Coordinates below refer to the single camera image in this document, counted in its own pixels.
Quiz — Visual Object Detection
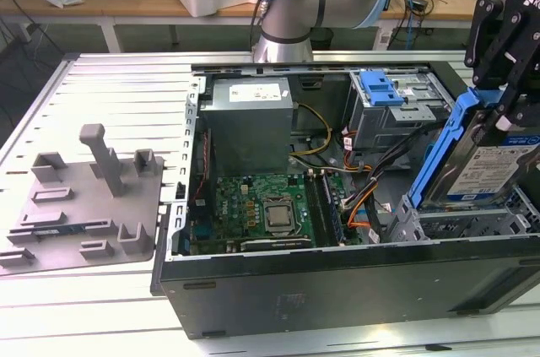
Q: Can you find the black open PC case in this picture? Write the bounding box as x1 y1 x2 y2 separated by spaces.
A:
150 60 540 340

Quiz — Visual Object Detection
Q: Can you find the black case fan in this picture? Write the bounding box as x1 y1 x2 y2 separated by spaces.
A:
188 127 217 227

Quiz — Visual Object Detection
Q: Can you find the silver CPU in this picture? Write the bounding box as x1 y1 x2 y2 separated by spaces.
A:
265 203 294 230

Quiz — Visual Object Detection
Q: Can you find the silver disk bay cage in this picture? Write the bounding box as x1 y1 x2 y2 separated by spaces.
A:
386 120 540 244

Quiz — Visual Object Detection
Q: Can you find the grey power supply unit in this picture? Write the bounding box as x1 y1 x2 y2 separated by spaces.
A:
197 76 295 176

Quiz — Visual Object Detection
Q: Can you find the grey optical drive cage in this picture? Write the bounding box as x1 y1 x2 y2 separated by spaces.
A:
343 70 461 170

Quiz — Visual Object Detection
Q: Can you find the graphics card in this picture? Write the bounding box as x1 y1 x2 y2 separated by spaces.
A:
240 237 314 253

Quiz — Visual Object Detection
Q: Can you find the hard disk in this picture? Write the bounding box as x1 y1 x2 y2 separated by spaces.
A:
407 85 540 213

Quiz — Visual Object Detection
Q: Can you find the black cable bundle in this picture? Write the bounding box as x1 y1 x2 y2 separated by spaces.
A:
339 122 448 210

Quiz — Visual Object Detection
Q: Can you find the wooden desk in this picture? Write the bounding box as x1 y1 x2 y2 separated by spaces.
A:
0 0 540 54

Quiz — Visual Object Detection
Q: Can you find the yellow wire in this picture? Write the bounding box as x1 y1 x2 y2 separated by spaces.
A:
289 101 334 164

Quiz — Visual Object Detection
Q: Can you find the green motherboard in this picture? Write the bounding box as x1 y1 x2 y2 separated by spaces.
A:
187 173 364 251

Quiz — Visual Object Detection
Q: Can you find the RAM stick with blue label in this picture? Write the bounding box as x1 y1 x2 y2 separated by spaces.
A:
319 170 346 246

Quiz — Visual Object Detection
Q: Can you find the grey parts rack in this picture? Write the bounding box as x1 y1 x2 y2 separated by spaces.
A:
0 122 166 277

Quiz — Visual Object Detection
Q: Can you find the black cable with metal plug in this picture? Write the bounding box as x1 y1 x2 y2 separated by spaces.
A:
249 0 282 52

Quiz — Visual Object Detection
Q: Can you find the blue plastic latch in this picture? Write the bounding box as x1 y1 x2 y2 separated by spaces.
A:
359 71 407 108

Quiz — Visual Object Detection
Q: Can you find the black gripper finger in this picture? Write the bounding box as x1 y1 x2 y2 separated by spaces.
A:
462 0 534 89
495 41 540 133

